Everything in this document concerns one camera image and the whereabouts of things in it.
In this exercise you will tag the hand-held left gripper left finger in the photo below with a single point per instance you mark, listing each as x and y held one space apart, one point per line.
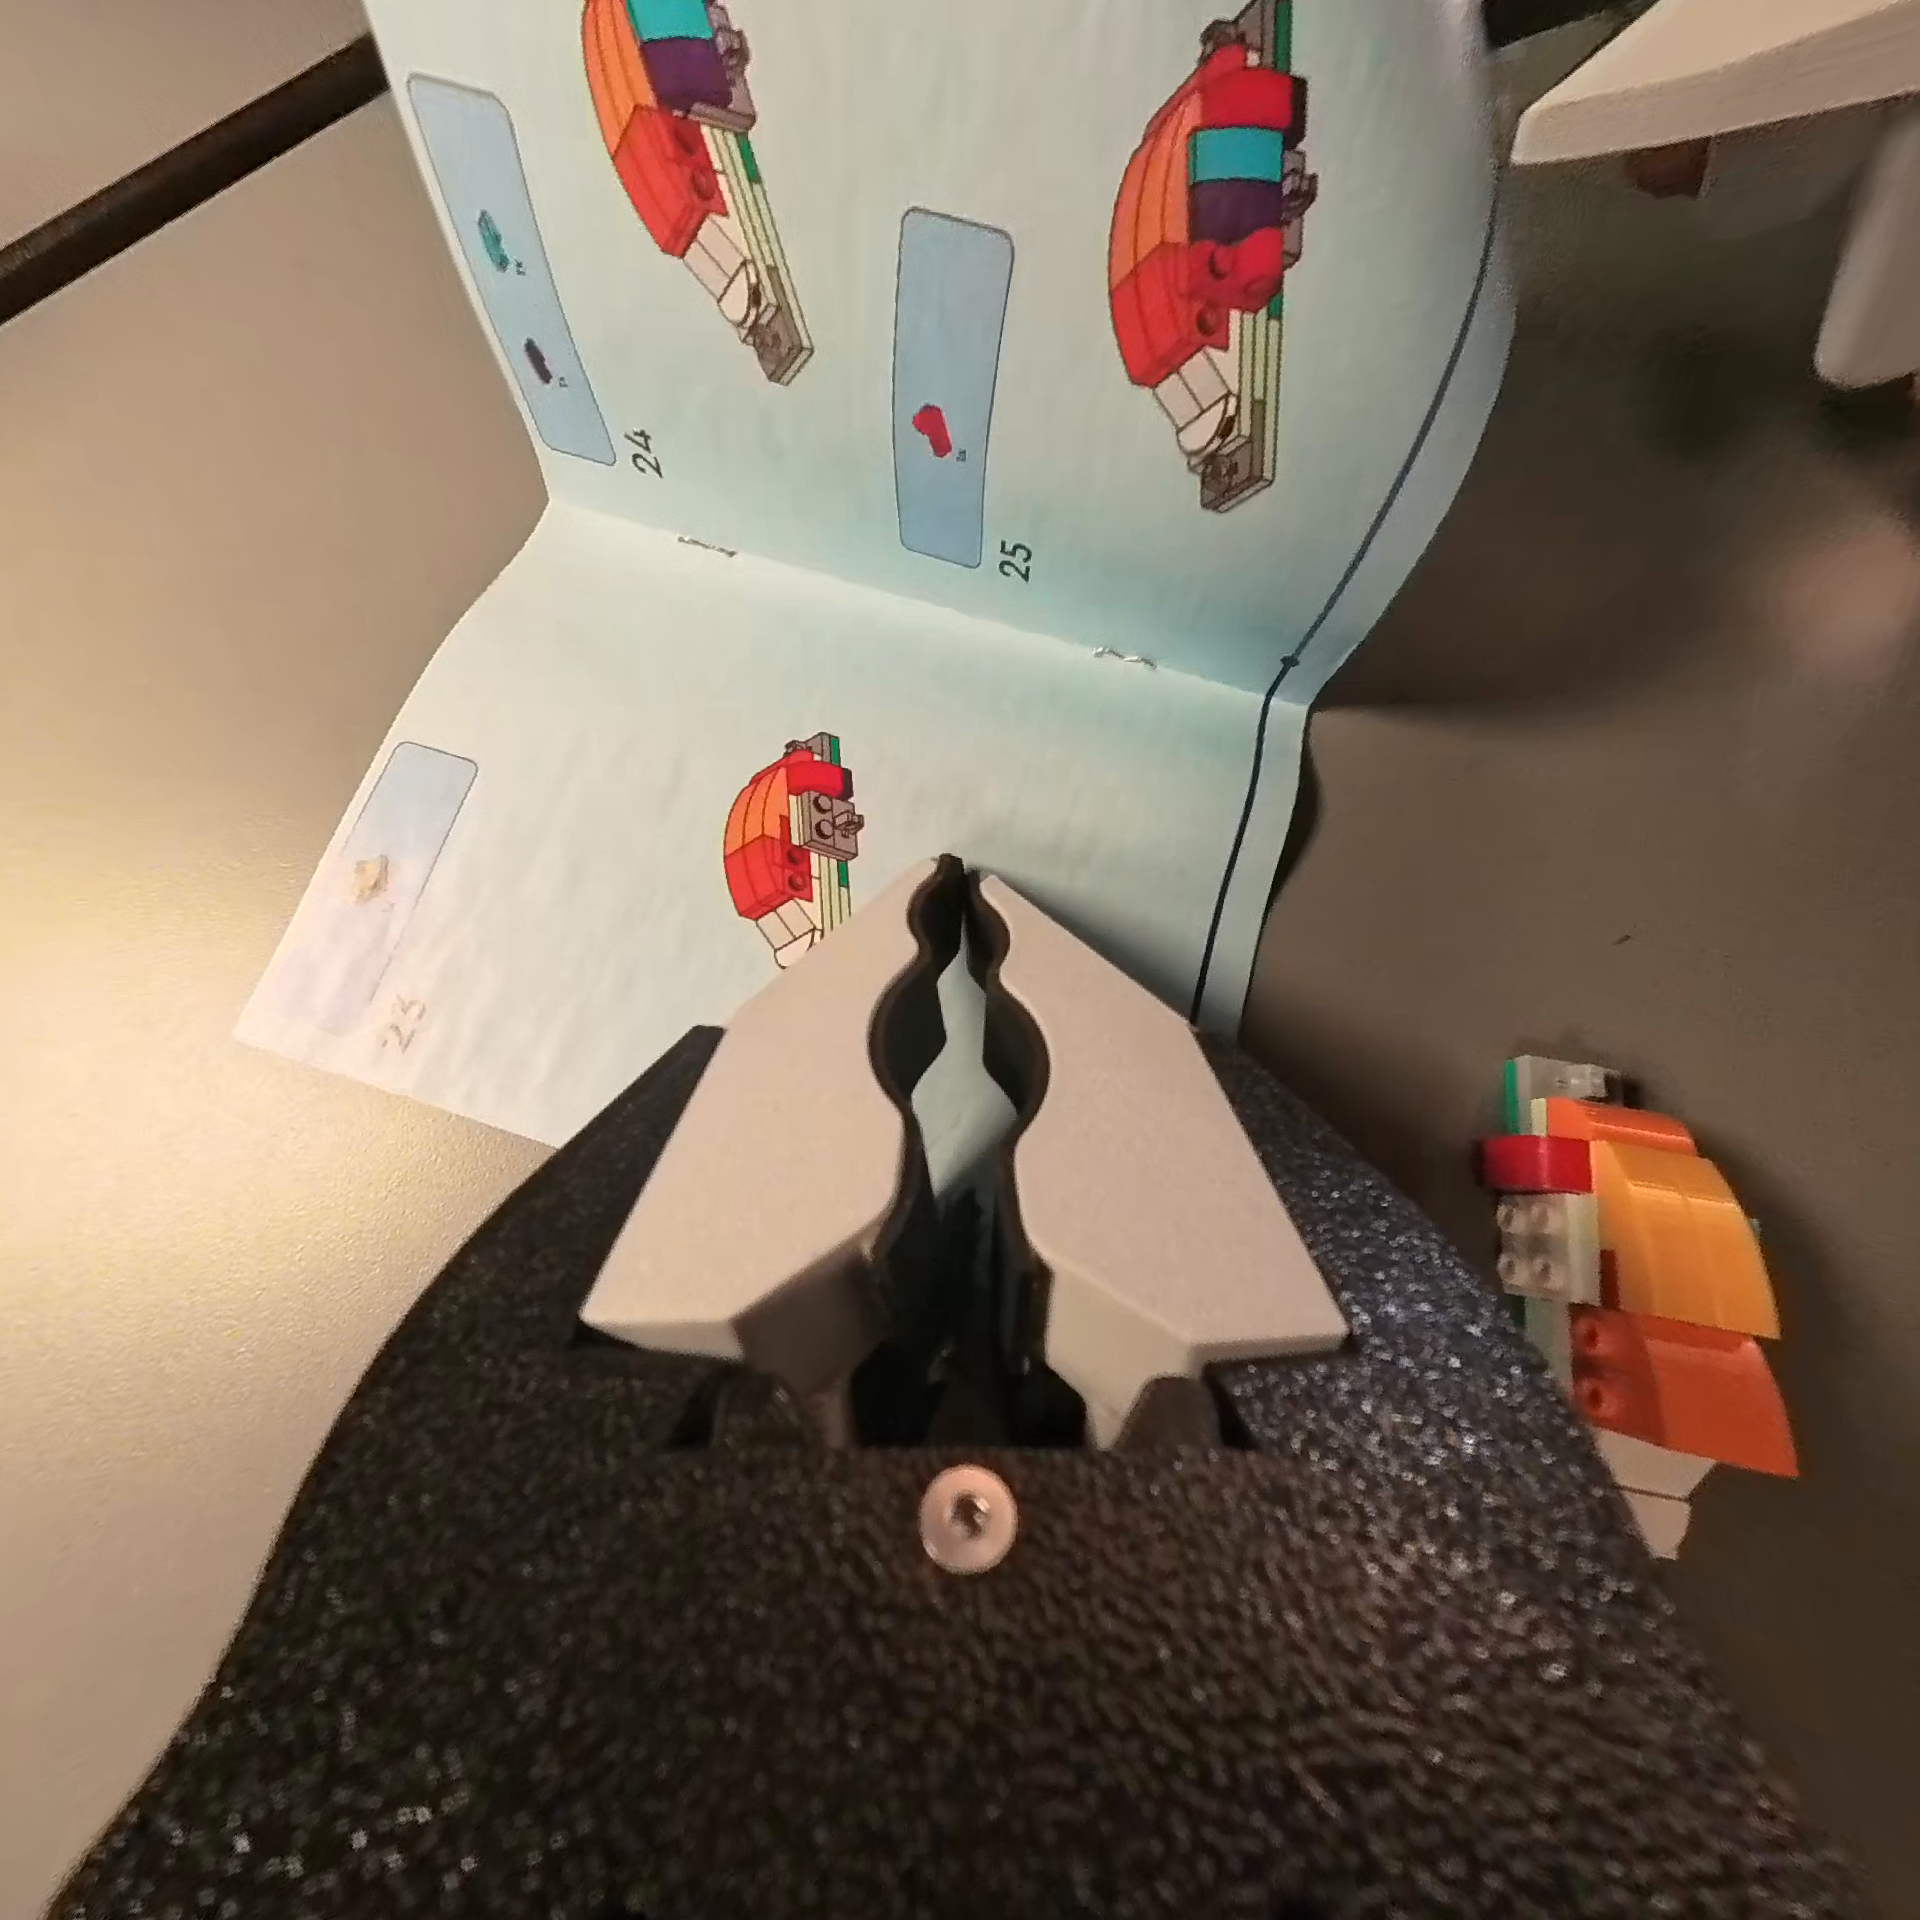
750 1170

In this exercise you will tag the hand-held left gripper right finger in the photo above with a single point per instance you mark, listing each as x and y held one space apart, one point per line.
1184 1200

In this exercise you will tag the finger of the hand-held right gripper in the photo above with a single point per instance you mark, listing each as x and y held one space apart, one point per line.
1769 89

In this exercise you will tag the pale blue instruction booklet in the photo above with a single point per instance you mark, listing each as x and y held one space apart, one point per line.
600 721

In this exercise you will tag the multicoloured lego model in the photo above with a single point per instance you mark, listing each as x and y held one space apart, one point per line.
1664 1215

